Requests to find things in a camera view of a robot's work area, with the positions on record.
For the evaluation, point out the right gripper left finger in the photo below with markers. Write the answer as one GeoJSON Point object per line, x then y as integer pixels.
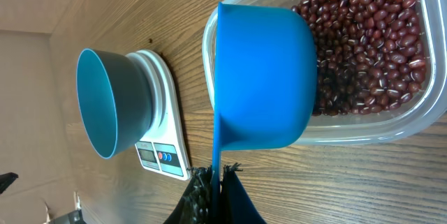
{"type": "Point", "coordinates": [194, 205]}

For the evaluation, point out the teal metal bowl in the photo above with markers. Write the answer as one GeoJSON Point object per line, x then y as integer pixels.
{"type": "Point", "coordinates": [114, 100]}

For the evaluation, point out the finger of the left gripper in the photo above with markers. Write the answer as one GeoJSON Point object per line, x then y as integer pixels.
{"type": "Point", "coordinates": [6, 180]}

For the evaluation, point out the blue plastic measuring scoop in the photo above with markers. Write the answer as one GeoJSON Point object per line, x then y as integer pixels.
{"type": "Point", "coordinates": [265, 79]}

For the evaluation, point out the white digital kitchen scale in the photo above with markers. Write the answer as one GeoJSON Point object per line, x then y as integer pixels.
{"type": "Point", "coordinates": [162, 148]}

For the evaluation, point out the clear plastic food container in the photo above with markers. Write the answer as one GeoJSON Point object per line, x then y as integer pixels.
{"type": "Point", "coordinates": [426, 106]}

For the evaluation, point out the red adzuki beans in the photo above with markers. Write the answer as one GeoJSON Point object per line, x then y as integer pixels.
{"type": "Point", "coordinates": [369, 54]}

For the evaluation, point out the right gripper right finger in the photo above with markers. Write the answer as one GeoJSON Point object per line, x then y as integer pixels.
{"type": "Point", "coordinates": [236, 205]}

